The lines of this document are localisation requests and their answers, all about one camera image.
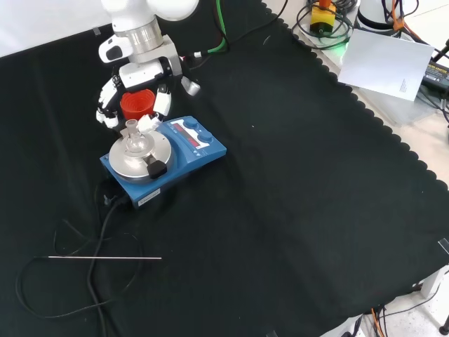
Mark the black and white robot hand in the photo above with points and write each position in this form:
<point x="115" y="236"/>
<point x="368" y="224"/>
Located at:
<point x="138" y="73"/>

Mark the clear glass round-bottom flask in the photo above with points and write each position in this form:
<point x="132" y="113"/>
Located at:
<point x="135" y="142"/>

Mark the heater with blue base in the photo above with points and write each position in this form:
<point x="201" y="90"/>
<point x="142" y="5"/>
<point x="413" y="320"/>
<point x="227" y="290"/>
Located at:
<point x="168" y="158"/>

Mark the black table cloth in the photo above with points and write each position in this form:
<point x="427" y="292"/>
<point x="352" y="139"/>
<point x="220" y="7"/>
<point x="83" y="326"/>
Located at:
<point x="280" y="175"/>

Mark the thin metal probe rod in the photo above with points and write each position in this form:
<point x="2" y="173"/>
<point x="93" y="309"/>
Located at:
<point x="105" y="258"/>

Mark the yellow stop button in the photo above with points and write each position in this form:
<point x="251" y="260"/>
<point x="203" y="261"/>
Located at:
<point x="322" y="19"/>

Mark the white paper sheet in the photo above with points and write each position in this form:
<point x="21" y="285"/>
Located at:
<point x="384" y="65"/>

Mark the pale board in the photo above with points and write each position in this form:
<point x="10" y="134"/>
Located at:
<point x="400" y="109"/>

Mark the black power adapter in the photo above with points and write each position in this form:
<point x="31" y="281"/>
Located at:
<point x="436" y="74"/>

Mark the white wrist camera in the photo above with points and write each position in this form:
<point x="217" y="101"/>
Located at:
<point x="112" y="51"/>

